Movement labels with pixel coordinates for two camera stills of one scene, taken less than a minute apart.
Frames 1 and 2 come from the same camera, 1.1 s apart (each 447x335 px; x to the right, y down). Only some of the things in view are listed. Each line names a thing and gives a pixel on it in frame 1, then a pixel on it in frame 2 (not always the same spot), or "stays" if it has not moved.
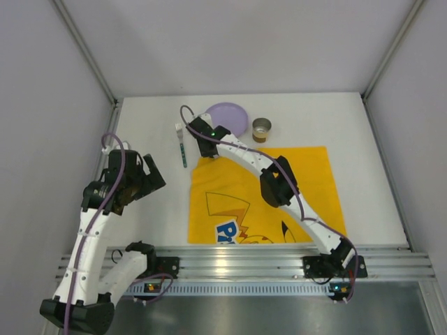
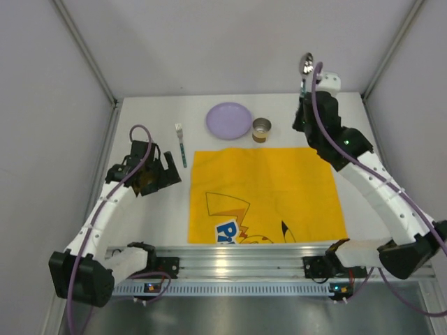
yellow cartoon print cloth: (228, 205) stays
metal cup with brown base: (260, 128) stays
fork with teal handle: (179, 129) stays
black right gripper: (207, 148) to (308, 105)
